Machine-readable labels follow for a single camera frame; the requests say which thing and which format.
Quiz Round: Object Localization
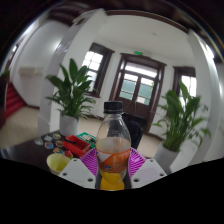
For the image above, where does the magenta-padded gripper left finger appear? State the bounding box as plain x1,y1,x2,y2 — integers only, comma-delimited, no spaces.
58,147,101,190

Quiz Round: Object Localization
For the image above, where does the orange drink plastic bottle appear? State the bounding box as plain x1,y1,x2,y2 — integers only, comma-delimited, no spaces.
95,100,132,192

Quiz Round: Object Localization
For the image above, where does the red carpeted staircase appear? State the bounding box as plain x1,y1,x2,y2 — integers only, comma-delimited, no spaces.
4,82,27,119

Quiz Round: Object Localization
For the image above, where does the pale yellow plastic cup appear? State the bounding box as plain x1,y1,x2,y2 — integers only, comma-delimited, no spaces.
46,153,72,176

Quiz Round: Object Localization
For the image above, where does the green patterned box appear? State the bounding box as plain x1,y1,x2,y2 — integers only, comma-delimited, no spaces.
77,131,98,148

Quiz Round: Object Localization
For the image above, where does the bushy potted green plant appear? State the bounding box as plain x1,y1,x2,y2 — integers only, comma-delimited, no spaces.
152,79,212,173

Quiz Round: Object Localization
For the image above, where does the slim potted green plant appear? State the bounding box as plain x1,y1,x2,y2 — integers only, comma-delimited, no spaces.
44,58,98,136

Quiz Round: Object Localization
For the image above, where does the narrow dark-framed window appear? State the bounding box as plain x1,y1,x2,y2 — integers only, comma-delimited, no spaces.
172,66,198,98

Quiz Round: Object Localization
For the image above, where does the white wall unit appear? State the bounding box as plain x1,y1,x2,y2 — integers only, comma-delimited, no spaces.
18,66,44,77

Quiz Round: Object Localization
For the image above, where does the dark wooden double door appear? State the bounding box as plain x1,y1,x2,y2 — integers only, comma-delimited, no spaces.
109,52,167,134

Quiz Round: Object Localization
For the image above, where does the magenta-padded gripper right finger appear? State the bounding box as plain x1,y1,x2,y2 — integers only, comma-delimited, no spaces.
128,147,168,190

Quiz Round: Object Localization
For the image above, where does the red plastic box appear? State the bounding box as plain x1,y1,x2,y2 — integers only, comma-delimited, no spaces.
63,134,92,158

